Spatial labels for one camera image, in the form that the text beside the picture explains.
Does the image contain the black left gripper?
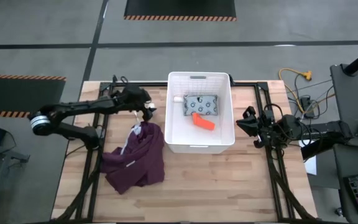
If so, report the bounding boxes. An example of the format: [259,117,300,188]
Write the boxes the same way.
[121,83,157,123]

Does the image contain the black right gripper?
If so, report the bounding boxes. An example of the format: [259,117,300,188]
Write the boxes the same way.
[236,105,278,143]

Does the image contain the dark purple garment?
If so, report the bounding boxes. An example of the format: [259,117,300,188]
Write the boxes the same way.
[100,111,166,195]

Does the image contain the orange bandage roll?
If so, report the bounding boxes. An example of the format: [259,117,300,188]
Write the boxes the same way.
[191,112,216,132]

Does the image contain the white perforated plastic basket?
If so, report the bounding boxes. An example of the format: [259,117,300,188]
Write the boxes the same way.
[163,71,236,155]

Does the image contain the grey patterned pack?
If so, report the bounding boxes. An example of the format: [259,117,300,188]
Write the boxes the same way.
[182,93,219,117]

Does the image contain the black power adapter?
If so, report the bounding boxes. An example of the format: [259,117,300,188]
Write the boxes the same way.
[299,95,316,119]

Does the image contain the white paper sheet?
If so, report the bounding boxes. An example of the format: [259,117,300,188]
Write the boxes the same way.
[304,154,318,176]

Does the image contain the black hazard-striped floor mat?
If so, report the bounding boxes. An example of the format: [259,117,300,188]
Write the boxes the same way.
[0,73,67,119]
[123,0,238,22]

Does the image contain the black side desk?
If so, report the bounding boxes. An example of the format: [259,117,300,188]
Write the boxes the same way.
[329,63,358,147]

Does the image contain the grey side table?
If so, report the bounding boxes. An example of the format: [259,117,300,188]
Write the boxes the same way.
[332,143,358,224]

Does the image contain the black metal table frame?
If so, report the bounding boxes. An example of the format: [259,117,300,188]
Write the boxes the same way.
[53,80,320,224]

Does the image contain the yellow extension cable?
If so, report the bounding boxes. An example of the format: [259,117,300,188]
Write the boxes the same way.
[278,67,313,113]

